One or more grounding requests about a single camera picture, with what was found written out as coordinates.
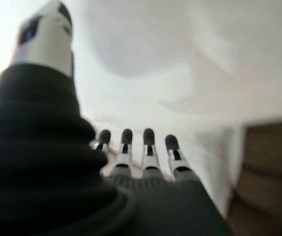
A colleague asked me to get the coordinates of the white duvet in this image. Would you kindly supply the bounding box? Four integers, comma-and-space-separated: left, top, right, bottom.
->
0, 0, 282, 217

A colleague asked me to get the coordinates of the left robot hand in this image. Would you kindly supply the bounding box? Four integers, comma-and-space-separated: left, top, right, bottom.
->
0, 0, 235, 236

